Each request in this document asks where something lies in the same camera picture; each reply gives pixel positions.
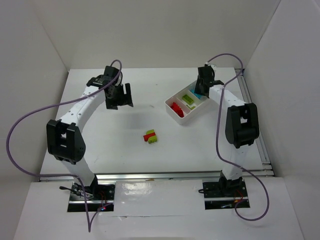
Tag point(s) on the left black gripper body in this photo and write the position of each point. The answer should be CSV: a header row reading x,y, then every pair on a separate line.
x,y
122,99

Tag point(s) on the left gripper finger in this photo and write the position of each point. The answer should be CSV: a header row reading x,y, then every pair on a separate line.
x,y
111,105
127,95

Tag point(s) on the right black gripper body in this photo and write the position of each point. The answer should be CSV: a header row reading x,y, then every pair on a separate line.
x,y
202,88

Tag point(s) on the long teal lego brick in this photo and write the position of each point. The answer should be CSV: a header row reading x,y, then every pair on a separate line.
x,y
195,94

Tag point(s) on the long green lego brick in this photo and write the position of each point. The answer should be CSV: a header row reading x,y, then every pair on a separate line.
x,y
186,98

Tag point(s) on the long red lego brick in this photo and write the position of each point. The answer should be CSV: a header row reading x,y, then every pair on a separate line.
x,y
176,108

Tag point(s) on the green red curved lego stack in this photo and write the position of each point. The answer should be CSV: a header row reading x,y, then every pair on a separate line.
x,y
150,136

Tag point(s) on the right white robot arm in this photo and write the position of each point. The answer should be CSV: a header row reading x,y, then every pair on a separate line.
x,y
241,127

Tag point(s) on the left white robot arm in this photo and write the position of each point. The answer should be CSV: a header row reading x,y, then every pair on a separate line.
x,y
64,136

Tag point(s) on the white divided container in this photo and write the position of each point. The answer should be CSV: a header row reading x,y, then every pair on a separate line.
x,y
186,104

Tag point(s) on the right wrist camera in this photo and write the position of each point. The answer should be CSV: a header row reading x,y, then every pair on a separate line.
x,y
213,66

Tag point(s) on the front aluminium rail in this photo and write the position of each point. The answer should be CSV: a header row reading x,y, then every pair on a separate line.
x,y
166,175

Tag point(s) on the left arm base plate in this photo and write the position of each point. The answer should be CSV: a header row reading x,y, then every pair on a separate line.
x,y
102,199

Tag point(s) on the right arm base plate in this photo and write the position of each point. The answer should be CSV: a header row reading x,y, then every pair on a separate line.
x,y
217,199

